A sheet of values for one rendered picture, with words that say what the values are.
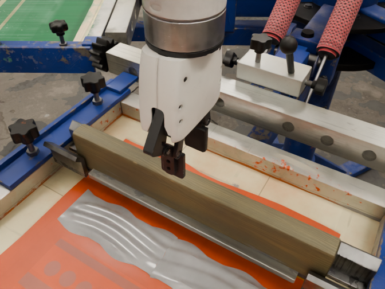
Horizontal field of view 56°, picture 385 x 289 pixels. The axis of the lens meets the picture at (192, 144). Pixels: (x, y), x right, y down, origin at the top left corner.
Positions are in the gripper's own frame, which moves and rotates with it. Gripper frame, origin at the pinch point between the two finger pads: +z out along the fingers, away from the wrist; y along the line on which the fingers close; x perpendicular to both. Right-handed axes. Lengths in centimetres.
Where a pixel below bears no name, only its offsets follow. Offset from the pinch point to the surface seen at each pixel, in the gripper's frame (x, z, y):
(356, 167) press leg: 25, 105, -126
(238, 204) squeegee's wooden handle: 8.1, 5.6, 0.1
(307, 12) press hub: -5, 10, -71
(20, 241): -19.2, 16.4, 15.3
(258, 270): 12.9, 16.0, 1.3
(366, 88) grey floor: 15, 110, -209
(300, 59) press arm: 2.5, 7.2, -40.8
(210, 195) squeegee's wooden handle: 4.3, 5.7, 0.6
